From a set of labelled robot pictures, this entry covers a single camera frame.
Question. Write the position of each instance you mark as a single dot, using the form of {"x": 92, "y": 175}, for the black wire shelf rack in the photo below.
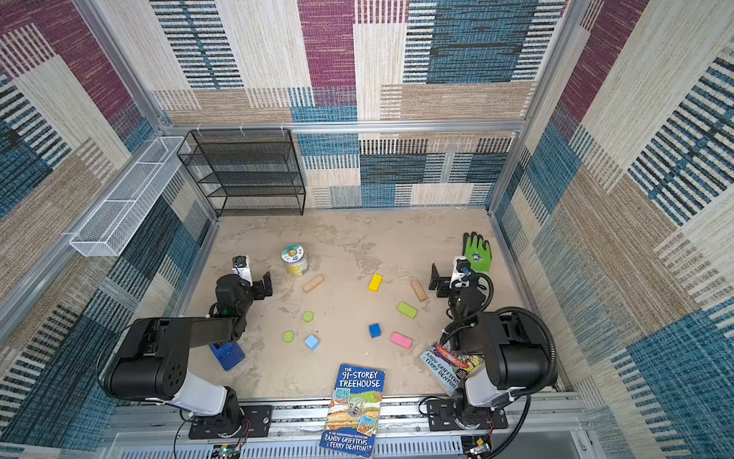
{"x": 245, "y": 172}

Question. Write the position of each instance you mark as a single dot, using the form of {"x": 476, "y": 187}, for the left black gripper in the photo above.
{"x": 256, "y": 287}

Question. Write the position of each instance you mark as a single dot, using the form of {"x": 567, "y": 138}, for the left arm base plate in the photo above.
{"x": 252, "y": 421}

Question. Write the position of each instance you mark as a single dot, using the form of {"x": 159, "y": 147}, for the yellow wood block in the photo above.
{"x": 375, "y": 283}

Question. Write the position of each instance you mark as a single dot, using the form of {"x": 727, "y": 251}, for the pink rectangular block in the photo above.
{"x": 401, "y": 340}

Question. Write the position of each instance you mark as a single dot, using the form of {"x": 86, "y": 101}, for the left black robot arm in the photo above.
{"x": 151, "y": 364}

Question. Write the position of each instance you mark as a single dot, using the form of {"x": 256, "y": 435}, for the light blue cube block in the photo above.
{"x": 312, "y": 342}

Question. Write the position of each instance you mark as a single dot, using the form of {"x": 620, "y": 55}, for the round sunflower label jar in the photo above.
{"x": 295, "y": 260}

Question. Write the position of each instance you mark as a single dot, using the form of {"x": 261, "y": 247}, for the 91-storey treehouse book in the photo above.
{"x": 352, "y": 420}

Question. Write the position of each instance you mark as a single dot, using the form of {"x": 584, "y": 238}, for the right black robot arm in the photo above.
{"x": 485, "y": 359}

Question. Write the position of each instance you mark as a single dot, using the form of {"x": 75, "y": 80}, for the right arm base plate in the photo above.
{"x": 447, "y": 415}

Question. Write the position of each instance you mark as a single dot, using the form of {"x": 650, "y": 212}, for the natural wood block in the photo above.
{"x": 316, "y": 281}
{"x": 418, "y": 290}

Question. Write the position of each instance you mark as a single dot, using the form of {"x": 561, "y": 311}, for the purple treehouse book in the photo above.
{"x": 450, "y": 368}

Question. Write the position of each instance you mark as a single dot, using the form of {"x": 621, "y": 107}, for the dark blue cube block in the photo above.
{"x": 375, "y": 330}

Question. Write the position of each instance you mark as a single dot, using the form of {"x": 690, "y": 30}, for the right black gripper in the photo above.
{"x": 442, "y": 284}

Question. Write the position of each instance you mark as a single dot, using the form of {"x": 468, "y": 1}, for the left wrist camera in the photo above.
{"x": 241, "y": 266}

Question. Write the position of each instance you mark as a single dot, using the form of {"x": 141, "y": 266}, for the green black work glove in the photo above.
{"x": 477, "y": 251}

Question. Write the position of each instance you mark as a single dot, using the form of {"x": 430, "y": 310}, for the white wire mesh basket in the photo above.
{"x": 109, "y": 229}

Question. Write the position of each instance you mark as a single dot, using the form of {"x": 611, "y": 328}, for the blue box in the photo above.
{"x": 228, "y": 354}

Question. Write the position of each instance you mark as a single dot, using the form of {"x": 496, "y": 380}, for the light green rectangular block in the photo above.
{"x": 407, "y": 310}

